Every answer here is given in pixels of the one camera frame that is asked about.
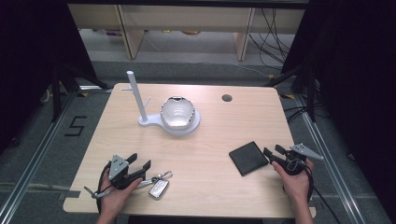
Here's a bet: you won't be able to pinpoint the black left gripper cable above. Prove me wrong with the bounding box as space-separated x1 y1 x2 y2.
95 161 113 216

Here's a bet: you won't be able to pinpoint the silver car key fob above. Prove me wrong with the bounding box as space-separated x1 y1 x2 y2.
136 170 174 201

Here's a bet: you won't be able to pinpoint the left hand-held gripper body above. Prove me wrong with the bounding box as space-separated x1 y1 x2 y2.
106 154 147 191

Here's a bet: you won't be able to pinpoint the black wallet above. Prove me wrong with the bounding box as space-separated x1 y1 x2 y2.
228 140 270 177

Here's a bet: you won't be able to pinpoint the light wooden furniture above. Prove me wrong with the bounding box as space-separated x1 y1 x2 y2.
67 3 306 62

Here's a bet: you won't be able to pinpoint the white stand with pole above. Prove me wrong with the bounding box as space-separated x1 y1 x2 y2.
120 70 202 137

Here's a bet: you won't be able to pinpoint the black floor cables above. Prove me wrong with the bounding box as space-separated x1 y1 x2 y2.
247 7 297 71

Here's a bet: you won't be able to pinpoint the aluminium floor rail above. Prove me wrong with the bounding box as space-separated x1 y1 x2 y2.
0 88 80 224
293 92 367 224

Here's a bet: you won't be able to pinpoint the person's left hand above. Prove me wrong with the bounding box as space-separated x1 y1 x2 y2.
98 169 144 217

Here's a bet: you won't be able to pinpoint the white scalloped bowl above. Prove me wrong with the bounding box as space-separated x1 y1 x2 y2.
160 95 197 131

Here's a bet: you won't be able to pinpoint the black curtain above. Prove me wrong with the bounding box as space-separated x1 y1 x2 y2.
0 0 108 157
279 0 396 216

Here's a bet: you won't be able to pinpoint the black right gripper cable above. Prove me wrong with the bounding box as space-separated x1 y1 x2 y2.
286 158 343 224

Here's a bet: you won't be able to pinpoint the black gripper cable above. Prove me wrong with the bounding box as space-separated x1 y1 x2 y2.
95 161 113 216
286 158 343 224

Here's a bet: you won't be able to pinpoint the person's right hand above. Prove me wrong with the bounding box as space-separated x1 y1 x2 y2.
271 158 316 204

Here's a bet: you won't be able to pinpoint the black metal stand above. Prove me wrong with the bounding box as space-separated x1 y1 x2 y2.
49 63 110 123
264 65 319 123

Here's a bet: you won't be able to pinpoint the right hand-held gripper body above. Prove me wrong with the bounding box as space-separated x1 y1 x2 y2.
279 142 325 176

